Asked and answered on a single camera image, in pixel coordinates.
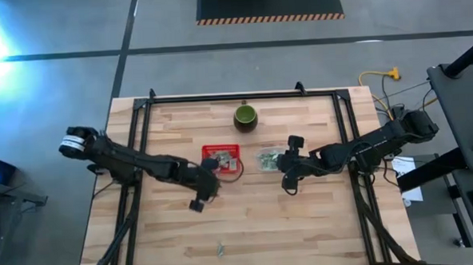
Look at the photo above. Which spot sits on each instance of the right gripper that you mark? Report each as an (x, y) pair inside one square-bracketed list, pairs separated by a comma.
[(298, 163)]

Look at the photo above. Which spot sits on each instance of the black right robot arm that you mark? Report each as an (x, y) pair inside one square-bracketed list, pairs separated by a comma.
[(381, 140)]

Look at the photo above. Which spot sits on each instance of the black power strip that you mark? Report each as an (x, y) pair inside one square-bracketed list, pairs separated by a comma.
[(397, 110)]

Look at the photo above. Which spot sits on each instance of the clear plastic container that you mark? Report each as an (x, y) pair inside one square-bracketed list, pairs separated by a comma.
[(261, 150)]

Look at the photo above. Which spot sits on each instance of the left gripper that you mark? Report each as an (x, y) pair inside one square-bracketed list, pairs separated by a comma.
[(206, 183)]

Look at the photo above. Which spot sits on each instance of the grey metal stand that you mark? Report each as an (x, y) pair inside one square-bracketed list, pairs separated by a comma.
[(27, 196)]

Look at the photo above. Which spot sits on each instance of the green white wrapper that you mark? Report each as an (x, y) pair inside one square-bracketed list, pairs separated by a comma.
[(221, 154), (233, 164), (265, 158), (273, 156), (223, 164), (269, 166), (220, 250)]

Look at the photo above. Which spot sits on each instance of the black hazard-striped floor mat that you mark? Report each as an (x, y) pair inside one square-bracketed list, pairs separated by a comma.
[(269, 3)]

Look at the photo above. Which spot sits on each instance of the dark cup with green interior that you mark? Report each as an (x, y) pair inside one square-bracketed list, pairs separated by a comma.
[(245, 118)]

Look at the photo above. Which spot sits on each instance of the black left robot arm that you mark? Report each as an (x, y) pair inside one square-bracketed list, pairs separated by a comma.
[(142, 164)]

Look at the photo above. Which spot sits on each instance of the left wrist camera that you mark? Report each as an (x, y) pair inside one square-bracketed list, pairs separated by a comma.
[(210, 164)]

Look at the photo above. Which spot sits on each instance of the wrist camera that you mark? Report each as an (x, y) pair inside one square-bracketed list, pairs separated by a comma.
[(210, 164), (296, 141)]

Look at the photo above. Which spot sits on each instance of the small round floor knob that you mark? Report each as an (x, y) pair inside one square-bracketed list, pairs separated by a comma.
[(459, 242)]

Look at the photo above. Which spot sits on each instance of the black metal table frame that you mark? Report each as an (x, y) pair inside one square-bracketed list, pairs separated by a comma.
[(239, 96)]

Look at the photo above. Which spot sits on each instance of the black desk strut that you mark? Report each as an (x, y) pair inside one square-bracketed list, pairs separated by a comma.
[(430, 174)]

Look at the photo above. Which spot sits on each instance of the red plastic mesh basket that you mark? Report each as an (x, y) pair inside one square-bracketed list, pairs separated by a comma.
[(209, 149)]

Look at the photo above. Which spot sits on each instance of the white paper sheet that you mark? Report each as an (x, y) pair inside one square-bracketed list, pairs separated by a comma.
[(406, 169)]

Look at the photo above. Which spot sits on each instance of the black side desk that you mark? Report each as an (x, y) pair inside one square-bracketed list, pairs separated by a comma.
[(467, 106)]

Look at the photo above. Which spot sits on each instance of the black slanted pole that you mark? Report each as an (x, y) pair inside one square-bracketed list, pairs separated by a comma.
[(469, 56)]

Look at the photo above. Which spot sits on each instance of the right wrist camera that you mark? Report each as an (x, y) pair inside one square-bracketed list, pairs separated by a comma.
[(296, 141)]

